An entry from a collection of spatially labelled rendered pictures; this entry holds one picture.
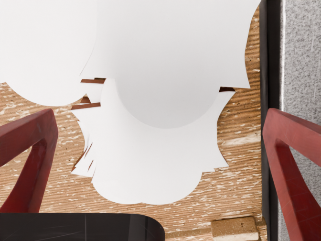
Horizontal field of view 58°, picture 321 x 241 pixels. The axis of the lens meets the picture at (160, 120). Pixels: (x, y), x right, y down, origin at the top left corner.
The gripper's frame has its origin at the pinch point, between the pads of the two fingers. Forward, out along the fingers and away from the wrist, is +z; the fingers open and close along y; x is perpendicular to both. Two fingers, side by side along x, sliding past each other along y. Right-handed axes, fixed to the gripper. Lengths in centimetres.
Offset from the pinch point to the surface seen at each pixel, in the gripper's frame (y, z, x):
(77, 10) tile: 6.3, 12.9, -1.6
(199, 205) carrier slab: -5.1, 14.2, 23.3
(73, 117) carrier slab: 8.9, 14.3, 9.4
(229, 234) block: -8.8, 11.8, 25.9
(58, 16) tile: 7.7, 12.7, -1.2
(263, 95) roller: -10.7, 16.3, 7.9
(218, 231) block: -7.5, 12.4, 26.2
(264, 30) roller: -9.5, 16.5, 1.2
